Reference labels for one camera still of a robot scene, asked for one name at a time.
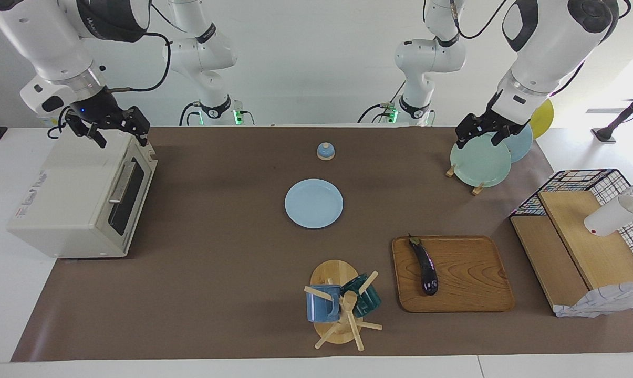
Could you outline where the wooden serving tray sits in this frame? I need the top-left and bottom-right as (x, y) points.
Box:
(391, 235), (515, 313)

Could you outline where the pale blue racked plate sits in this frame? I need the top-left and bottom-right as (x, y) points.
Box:
(503, 122), (534, 163)

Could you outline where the teal mug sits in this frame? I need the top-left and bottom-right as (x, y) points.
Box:
(340, 273), (382, 317)

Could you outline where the blue mug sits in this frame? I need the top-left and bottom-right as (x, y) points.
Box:
(306, 285), (342, 323)

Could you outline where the light blue plate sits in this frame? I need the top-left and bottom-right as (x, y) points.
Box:
(284, 178), (344, 229)

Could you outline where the wooden mug tree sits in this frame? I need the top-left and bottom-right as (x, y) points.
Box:
(304, 259), (383, 351)

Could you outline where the white patterned cloth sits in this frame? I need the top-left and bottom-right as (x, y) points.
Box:
(554, 282), (633, 318)

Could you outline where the mint green plate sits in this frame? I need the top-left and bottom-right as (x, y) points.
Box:
(450, 134), (512, 188)

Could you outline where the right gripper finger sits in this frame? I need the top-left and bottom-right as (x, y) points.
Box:
(87, 124), (107, 149)
(127, 107), (151, 146)

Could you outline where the wooden wire shelf rack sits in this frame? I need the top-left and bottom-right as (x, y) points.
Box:
(510, 190), (633, 316)

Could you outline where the yellow plate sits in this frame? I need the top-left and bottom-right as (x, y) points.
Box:
(529, 98), (555, 140)

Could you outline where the black stand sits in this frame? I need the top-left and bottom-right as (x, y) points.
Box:
(591, 84), (633, 143)

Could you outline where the dark purple eggplant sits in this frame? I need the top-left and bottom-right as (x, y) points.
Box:
(408, 234), (439, 296)

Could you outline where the brown table mat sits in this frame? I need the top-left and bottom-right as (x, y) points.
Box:
(11, 126), (633, 363)

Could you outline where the cream toaster oven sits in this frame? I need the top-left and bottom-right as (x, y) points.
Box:
(6, 129), (158, 259)

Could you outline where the wooden plate rack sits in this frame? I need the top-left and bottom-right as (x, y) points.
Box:
(445, 164), (485, 196)

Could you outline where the black wire basket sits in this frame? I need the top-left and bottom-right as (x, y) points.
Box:
(510, 169), (633, 279)

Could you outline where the white plastic cup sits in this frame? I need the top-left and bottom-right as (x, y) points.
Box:
(584, 194), (633, 237)

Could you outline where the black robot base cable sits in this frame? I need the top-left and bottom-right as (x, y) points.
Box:
(179, 101), (201, 127)
(358, 103), (396, 124)

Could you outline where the black power cable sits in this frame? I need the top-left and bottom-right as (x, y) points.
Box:
(47, 108), (72, 139)

